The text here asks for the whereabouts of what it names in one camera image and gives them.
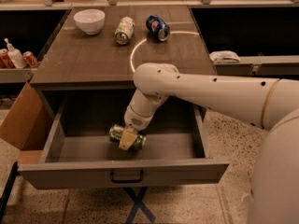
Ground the folded white cloth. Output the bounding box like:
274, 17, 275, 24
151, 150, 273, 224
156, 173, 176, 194
209, 50, 241, 63

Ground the brown cardboard box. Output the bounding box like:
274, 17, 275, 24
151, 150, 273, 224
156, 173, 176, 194
0, 83, 53, 164

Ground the open grey top drawer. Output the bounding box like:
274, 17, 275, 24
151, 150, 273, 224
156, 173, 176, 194
19, 98, 229, 189

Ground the red can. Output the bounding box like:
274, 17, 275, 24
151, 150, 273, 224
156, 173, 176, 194
22, 51, 39, 68
0, 49, 15, 68

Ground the red can right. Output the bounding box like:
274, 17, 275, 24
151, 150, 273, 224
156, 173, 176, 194
22, 51, 39, 68

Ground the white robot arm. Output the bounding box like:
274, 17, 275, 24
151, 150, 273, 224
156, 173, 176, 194
120, 63, 299, 224

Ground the white bowl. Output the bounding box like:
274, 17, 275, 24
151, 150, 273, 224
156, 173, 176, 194
73, 9, 106, 35

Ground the red can left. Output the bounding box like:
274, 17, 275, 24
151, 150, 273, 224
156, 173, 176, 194
0, 49, 15, 68

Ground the grey cabinet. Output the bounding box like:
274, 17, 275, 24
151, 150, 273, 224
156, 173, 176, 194
31, 5, 216, 116

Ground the blue pepsi can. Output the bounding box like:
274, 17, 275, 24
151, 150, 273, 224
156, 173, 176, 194
146, 15, 170, 42

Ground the white pump bottle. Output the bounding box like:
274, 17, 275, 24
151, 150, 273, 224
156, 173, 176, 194
4, 38, 26, 69

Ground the black stand leg left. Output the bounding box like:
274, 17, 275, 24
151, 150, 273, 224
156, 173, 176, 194
0, 161, 19, 220

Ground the pale green soda can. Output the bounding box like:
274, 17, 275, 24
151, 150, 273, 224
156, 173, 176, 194
115, 17, 135, 45

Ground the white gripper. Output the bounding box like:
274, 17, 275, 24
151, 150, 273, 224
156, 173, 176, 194
119, 105, 153, 150

